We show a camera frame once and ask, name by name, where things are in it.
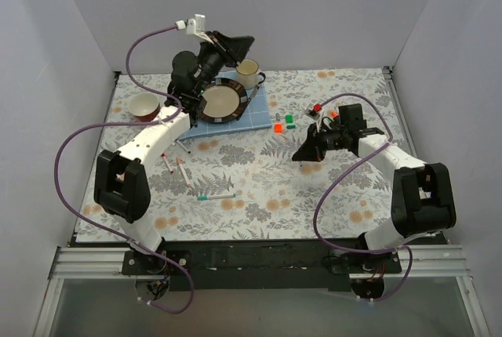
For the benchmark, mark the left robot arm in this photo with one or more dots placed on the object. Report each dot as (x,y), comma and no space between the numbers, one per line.
(121,187)

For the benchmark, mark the pink pen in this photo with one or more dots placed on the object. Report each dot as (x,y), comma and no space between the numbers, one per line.
(183,172)

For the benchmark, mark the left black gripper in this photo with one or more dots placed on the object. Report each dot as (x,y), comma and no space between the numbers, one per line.
(222,49)

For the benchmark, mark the dark rimmed plate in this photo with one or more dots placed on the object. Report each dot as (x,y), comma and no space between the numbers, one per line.
(226,101)

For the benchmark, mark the teal ended white pen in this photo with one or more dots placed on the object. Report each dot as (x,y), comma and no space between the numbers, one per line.
(215,197)

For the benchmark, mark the red bowl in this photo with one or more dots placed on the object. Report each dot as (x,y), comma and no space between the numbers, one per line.
(144,106)

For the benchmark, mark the aluminium frame rail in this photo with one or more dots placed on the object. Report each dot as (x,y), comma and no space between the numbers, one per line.
(97,263)

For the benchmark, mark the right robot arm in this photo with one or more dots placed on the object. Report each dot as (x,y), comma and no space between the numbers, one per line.
(421,197)

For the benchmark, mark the metal knife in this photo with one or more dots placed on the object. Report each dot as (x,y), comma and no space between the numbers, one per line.
(255,91)

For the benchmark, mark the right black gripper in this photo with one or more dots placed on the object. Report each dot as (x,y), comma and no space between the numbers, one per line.
(317,141)

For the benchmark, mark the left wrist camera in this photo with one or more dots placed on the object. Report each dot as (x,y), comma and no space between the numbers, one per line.
(195,27)

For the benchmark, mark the red white pen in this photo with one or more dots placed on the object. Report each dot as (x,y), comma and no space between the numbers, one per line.
(166,162)

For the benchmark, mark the cream enamel mug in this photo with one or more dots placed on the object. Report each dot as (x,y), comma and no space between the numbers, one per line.
(249,74)

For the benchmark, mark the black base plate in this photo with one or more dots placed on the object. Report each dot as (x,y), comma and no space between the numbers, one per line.
(257,264)

